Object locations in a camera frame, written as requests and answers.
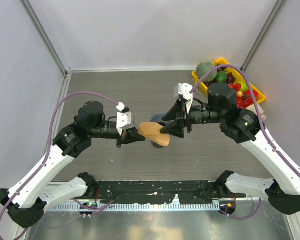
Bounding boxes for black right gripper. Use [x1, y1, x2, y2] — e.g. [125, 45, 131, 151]
[160, 98, 225, 138]

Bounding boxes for brown paper coffee filter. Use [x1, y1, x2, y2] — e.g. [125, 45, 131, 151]
[138, 122, 171, 147]

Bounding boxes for blue ribbed glass dripper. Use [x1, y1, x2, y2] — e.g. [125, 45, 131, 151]
[150, 113, 166, 126]

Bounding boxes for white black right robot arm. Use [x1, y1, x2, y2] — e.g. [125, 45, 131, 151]
[160, 83, 300, 215]

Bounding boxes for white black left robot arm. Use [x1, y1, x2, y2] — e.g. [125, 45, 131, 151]
[0, 101, 145, 229]

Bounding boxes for glass coffee carafe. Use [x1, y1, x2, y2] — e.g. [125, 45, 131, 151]
[151, 141, 164, 149]

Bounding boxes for green netted melon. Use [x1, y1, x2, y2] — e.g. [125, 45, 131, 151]
[195, 61, 218, 83]

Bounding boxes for green lime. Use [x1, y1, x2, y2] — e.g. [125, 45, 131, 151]
[215, 71, 228, 83]

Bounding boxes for dark purple grape bunch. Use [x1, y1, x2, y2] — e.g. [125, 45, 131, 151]
[226, 72, 236, 85]

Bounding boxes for black grape cluster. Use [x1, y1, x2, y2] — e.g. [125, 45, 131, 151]
[215, 64, 227, 72]

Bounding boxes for red yellow cherries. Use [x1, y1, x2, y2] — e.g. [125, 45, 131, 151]
[228, 83, 244, 105]

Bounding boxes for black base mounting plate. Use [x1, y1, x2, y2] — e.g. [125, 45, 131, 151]
[67, 180, 247, 205]

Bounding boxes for green apple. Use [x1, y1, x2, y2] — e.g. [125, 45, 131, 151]
[238, 81, 249, 92]

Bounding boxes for red tomato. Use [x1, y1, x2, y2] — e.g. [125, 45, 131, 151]
[243, 90, 259, 105]

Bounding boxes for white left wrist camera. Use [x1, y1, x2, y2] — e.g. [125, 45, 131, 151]
[116, 102, 134, 136]

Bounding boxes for white slotted cable duct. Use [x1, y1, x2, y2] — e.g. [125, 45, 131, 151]
[50, 201, 220, 212]

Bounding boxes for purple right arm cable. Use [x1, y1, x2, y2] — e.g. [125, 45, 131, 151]
[189, 64, 300, 220]

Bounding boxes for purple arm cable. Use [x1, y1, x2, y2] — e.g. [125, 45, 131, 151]
[189, 64, 300, 220]
[0, 91, 121, 240]

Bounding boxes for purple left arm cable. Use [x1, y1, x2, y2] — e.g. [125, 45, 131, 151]
[0, 91, 121, 240]

